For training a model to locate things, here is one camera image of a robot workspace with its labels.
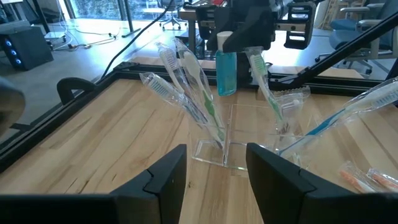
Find black table clamp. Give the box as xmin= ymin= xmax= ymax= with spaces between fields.
xmin=56 ymin=77 xmax=96 ymax=106

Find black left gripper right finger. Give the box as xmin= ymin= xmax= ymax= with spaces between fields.
xmin=246 ymin=142 xmax=398 ymax=224

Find clear acrylic organizer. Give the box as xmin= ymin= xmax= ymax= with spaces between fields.
xmin=187 ymin=102 xmax=312 ymax=172

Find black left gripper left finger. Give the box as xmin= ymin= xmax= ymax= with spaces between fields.
xmin=0 ymin=143 xmax=188 ymax=224

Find white toothbrush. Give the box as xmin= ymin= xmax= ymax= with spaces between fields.
xmin=272 ymin=85 xmax=312 ymax=138

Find purple toothbrush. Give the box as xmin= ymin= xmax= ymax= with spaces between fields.
xmin=139 ymin=72 xmax=225 ymax=151

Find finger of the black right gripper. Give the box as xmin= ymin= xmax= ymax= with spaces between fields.
xmin=223 ymin=6 xmax=276 ymax=54
xmin=206 ymin=11 xmax=233 ymax=51

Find green toothbrush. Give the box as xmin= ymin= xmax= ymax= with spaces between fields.
xmin=243 ymin=45 xmax=289 ymax=135
xmin=173 ymin=37 xmax=228 ymax=144

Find teal mouthwash bottle white cap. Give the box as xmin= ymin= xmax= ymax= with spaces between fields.
xmin=215 ymin=30 xmax=238 ymax=97

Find blue toothbrush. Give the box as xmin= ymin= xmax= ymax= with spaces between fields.
xmin=155 ymin=40 xmax=200 ymax=113
xmin=277 ymin=75 xmax=398 ymax=161

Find yellow-orange toothbrush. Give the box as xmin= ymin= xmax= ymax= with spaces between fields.
xmin=338 ymin=161 xmax=379 ymax=195

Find black computer tower blue lights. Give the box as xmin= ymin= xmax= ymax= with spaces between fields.
xmin=0 ymin=25 xmax=55 ymax=72

